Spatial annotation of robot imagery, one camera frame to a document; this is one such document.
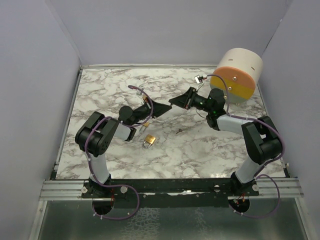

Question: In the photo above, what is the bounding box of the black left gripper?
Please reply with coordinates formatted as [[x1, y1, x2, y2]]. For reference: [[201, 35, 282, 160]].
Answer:
[[130, 96, 172, 126]]

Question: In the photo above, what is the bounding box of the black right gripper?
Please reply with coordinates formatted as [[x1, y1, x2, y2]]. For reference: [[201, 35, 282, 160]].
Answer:
[[169, 87, 213, 114]]

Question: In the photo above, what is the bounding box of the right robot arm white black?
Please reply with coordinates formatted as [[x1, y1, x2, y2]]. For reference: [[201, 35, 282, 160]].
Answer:
[[169, 87, 284, 196]]

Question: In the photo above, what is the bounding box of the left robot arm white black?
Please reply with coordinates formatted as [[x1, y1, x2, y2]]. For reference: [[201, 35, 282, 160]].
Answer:
[[75, 100, 172, 198]]

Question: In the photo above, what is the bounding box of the larger brass padlock near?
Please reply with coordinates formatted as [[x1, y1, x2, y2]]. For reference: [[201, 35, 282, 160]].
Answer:
[[142, 134, 156, 149]]

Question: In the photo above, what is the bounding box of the round mini drawer cabinet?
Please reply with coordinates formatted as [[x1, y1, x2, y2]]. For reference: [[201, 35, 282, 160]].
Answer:
[[210, 48, 263, 104]]

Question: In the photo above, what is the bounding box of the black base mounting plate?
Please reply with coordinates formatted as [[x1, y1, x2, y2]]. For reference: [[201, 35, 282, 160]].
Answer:
[[81, 177, 259, 209]]

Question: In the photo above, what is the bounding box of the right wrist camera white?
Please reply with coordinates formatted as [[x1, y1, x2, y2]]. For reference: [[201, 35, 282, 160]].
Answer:
[[194, 74, 208, 92]]

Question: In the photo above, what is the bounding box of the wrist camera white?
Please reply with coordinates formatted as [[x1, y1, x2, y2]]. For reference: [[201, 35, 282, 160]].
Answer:
[[136, 85, 145, 97], [194, 74, 208, 92]]

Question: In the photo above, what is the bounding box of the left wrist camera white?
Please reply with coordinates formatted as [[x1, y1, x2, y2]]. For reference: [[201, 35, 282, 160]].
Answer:
[[136, 85, 145, 97]]

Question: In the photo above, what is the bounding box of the aluminium frame rail front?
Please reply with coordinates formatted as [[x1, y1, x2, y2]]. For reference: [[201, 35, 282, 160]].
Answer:
[[39, 177, 304, 201]]

